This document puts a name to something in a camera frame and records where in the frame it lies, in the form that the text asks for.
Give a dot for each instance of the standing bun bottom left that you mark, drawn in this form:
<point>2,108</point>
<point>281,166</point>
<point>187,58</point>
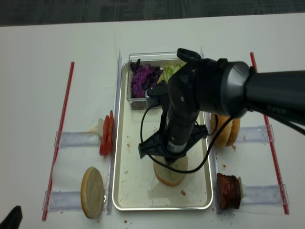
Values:
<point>92,193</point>

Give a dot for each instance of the left red tape strip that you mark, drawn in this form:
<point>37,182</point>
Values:
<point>61,124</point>

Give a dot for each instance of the black object bottom left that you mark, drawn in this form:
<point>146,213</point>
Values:
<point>13,219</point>

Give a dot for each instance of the front tomato slice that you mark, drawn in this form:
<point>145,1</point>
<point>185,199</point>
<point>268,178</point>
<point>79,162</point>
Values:
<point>105,129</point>

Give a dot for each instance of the white stopper by tomato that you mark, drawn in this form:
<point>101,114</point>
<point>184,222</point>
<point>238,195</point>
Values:
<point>100,128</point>

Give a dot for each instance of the left lower clear holder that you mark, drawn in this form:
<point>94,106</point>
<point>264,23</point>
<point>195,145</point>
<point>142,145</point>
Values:
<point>62,201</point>

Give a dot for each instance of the clear plastic salad container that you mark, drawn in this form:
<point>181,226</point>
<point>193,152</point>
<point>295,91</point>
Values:
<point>154,59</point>

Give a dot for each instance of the tomato slice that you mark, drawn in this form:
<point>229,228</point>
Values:
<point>105,129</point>
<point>109,140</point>

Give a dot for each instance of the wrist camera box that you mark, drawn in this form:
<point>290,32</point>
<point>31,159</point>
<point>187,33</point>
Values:
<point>157,96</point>

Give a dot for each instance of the bottom bun on tray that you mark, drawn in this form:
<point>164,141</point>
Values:
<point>169,177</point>

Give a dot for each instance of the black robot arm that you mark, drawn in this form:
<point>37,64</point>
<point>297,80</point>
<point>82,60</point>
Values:
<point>223,88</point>

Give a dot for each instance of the white metal tray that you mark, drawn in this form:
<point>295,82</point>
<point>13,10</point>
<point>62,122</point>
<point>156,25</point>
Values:
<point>135,185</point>

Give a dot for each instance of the rear tomato slice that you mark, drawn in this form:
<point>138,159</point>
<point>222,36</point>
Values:
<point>109,140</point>

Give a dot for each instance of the white stopper by patties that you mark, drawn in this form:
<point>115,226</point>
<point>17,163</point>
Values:
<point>241,188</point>

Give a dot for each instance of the red tape strip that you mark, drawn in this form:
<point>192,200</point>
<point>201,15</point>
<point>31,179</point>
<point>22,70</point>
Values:
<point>276,165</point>
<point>61,124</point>

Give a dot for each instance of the right red tape strip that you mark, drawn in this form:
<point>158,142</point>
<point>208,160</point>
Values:
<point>276,165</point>

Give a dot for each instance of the green lettuce in container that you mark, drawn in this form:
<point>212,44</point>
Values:
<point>168,71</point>

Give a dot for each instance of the left upper clear holder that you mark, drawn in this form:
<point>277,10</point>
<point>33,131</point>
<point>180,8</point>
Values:
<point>76,139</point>

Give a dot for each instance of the stacked meat patties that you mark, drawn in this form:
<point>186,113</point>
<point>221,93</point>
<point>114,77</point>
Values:
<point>229,191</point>

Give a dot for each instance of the clear holder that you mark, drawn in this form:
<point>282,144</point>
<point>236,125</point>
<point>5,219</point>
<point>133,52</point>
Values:
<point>76,139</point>
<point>265,195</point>
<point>62,201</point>
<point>254,134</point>

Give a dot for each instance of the right lower clear holder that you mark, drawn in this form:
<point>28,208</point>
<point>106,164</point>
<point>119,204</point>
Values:
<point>265,195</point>

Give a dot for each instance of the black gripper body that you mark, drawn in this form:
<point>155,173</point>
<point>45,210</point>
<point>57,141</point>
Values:
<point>177,134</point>

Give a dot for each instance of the left clear acrylic divider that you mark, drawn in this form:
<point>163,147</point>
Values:
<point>118,88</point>

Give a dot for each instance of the purple cabbage leaves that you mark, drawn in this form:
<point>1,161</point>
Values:
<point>143,77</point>

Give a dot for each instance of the right upper clear holder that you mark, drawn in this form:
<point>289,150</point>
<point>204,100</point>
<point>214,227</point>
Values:
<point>254,134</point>

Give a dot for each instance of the rear sesame bun top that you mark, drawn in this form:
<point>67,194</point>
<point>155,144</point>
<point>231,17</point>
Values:
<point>234,132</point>

